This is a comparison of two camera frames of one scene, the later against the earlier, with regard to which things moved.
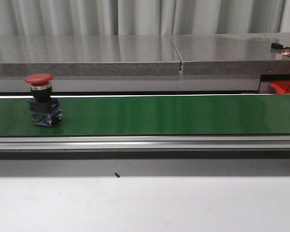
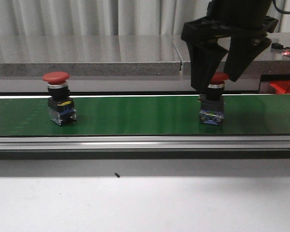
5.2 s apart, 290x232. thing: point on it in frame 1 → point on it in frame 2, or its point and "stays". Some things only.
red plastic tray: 281,86 stays
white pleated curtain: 127,17 stays
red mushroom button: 44,109 → 211,111
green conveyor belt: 152,115 stays
